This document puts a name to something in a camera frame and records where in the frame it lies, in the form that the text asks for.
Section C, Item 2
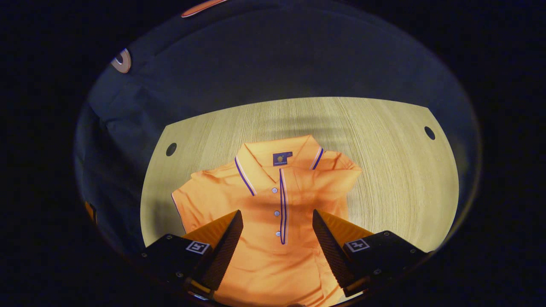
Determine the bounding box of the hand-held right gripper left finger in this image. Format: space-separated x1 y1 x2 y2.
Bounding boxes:
139 209 244 299

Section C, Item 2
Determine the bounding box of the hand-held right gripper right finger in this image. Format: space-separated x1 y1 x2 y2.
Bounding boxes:
312 209 428 298

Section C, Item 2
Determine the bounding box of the orange polo T-shirt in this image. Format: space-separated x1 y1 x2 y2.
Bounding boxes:
171 135 362 307

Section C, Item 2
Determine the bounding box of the black backdrop cloth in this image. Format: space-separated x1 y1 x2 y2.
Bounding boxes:
73 0 482 256

